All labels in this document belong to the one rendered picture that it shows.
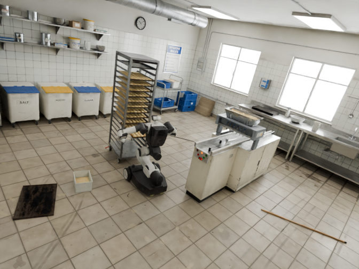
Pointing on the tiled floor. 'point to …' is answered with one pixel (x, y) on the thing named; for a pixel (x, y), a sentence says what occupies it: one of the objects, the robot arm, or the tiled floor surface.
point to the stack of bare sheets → (36, 202)
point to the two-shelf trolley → (166, 96)
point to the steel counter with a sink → (344, 147)
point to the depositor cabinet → (250, 161)
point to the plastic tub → (83, 181)
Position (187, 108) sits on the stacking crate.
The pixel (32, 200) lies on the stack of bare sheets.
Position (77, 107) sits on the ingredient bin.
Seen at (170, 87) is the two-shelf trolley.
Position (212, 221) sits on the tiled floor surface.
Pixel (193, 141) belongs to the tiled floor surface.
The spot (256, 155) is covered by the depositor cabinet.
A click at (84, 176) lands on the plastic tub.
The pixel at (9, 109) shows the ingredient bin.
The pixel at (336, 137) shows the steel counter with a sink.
